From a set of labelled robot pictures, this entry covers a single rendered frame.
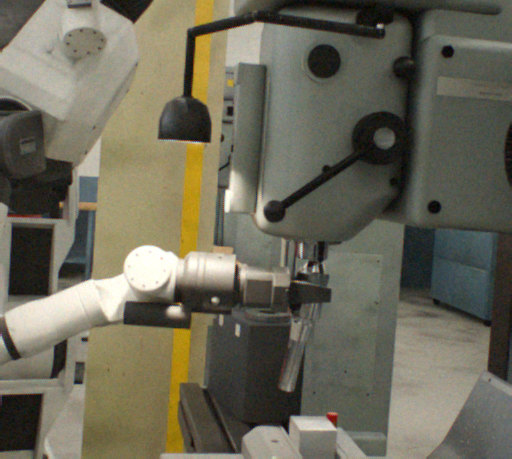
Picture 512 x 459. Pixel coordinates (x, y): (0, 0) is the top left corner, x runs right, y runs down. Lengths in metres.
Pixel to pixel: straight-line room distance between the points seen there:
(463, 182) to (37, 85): 0.66
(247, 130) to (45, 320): 0.38
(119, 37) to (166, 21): 1.50
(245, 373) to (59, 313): 0.49
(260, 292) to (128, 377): 1.85
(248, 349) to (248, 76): 0.59
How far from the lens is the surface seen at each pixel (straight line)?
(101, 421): 2.99
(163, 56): 2.87
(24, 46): 1.34
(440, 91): 1.09
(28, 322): 1.15
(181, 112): 1.06
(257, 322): 1.54
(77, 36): 1.26
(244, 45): 10.37
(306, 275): 1.15
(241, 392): 1.55
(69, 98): 1.29
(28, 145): 1.25
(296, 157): 1.05
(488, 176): 1.12
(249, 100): 1.12
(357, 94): 1.08
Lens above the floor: 1.40
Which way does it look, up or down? 3 degrees down
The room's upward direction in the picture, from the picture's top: 4 degrees clockwise
